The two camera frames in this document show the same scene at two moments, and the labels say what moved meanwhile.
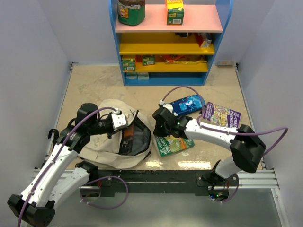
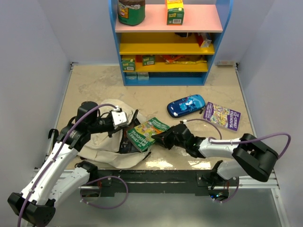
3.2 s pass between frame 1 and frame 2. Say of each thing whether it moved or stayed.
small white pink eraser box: stayed
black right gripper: moved
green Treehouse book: moved
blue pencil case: stayed
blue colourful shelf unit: stayed
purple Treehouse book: stayed
